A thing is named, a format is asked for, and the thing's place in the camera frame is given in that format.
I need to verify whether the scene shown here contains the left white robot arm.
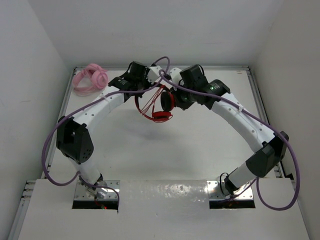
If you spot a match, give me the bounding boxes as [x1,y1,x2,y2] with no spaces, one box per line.
[56,61,155,185]

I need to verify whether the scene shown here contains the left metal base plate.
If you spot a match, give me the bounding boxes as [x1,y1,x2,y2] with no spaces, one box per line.
[74,180,120,201]

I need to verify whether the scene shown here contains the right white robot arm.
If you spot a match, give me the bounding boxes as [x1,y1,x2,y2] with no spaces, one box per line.
[170,65,287,195]

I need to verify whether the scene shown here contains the red black headphones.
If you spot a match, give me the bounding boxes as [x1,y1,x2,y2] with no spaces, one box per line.
[134,84,174,123]

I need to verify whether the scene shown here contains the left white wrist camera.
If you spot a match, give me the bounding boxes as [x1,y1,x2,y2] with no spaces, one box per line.
[147,65,162,84]

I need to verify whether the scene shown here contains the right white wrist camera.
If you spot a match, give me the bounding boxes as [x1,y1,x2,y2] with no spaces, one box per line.
[169,67,182,85]

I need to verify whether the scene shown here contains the white front board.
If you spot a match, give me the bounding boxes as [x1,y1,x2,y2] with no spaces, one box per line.
[19,179,309,240]

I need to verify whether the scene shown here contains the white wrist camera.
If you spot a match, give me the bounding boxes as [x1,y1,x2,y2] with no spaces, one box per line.
[147,65,162,84]
[169,67,182,85]

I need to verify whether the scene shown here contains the metal base plate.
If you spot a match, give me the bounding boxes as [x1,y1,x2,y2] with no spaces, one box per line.
[74,180,120,201]
[206,179,255,201]

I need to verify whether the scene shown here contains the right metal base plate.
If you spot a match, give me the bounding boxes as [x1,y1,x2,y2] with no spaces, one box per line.
[206,179,255,201]

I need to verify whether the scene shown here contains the aluminium table frame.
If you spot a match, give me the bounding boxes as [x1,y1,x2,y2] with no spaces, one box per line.
[8,65,295,240]

